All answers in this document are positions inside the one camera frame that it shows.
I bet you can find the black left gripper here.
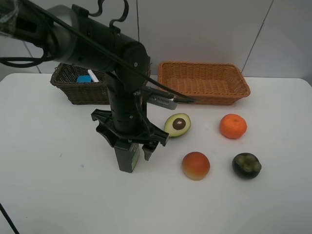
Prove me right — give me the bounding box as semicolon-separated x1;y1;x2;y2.
91;73;169;171

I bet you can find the dark green pump bottle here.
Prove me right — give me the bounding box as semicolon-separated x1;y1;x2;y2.
114;141;139;173

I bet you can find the avocado half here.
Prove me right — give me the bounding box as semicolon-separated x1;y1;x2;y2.
164;113;191;137

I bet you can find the red yellow peach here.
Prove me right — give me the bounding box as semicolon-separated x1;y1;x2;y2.
181;152;211;181

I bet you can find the white red marker pen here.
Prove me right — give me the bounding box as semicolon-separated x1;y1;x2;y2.
88;70;99;82

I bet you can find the blue whiteboard eraser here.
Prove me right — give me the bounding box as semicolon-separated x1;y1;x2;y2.
76;75;92;83

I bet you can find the orange mandarin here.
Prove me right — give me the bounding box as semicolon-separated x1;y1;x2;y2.
219;114;247;139

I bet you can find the dark purple mangosteen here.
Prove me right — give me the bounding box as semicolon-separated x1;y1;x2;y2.
232;153;262;179

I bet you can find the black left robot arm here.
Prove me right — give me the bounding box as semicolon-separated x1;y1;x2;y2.
0;0;172;173

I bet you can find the orange wicker basket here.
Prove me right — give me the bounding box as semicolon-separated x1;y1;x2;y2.
158;61;251;105

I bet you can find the dark brown wicker basket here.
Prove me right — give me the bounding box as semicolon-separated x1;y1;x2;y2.
50;63;117;105

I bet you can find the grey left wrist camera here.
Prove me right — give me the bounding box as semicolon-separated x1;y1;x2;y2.
142;86;177;110

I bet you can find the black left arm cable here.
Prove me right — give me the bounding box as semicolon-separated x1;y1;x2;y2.
23;0;199;103

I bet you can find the black cable at table edge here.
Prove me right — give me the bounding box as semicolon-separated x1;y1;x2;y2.
0;202;20;234

